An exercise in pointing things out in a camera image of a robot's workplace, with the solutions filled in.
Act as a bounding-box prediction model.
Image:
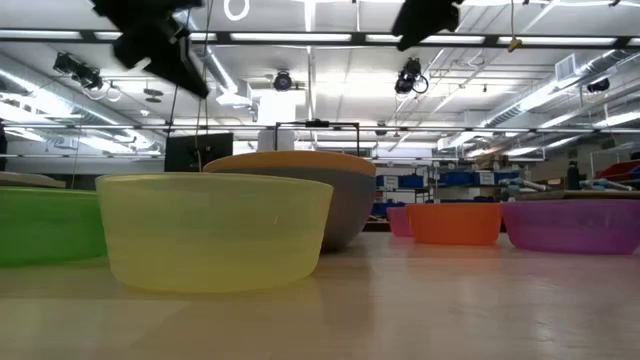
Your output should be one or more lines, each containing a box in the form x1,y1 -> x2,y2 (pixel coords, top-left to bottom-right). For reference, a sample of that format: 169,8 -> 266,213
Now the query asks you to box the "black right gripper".
391,0 -> 464,52

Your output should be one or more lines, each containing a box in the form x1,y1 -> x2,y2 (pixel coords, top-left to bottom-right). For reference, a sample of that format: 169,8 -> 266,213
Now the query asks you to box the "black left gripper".
89,0 -> 210,99

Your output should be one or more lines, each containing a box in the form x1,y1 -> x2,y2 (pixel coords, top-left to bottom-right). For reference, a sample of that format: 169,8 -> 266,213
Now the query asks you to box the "gray bowl with orange rim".
202,150 -> 377,253

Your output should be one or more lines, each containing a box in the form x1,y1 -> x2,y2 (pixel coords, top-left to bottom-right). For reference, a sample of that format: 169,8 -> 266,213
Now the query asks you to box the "small pink plastic bowl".
385,205 -> 414,238

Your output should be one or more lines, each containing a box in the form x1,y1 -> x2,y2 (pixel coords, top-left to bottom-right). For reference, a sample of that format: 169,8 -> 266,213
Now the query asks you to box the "orange plastic bowl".
405,202 -> 503,247

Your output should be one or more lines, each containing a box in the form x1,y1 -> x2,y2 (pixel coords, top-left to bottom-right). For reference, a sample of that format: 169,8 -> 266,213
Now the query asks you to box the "green translucent plastic bowl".
0,185 -> 109,268

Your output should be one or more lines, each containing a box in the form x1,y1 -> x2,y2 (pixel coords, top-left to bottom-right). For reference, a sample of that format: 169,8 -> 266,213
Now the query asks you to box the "purple translucent plastic bowl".
500,199 -> 640,256

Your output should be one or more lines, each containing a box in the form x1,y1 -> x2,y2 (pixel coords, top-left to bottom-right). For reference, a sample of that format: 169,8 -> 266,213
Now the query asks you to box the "blue storage bins shelf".
370,169 -> 521,219

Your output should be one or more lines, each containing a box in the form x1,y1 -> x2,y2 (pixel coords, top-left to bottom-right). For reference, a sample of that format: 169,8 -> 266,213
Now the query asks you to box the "black computer monitor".
164,132 -> 235,174

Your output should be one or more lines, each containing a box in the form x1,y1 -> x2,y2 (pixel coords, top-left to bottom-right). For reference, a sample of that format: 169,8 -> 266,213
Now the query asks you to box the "yellow hanging tag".
507,0 -> 524,54

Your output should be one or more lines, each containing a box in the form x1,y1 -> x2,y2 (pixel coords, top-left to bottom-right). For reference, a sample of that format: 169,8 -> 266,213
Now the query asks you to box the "yellow translucent plastic bowl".
95,172 -> 335,294

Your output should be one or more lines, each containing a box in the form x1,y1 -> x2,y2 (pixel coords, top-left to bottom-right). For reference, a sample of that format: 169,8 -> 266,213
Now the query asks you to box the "black ceiling camera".
52,51 -> 104,92
272,70 -> 294,93
394,57 -> 430,96

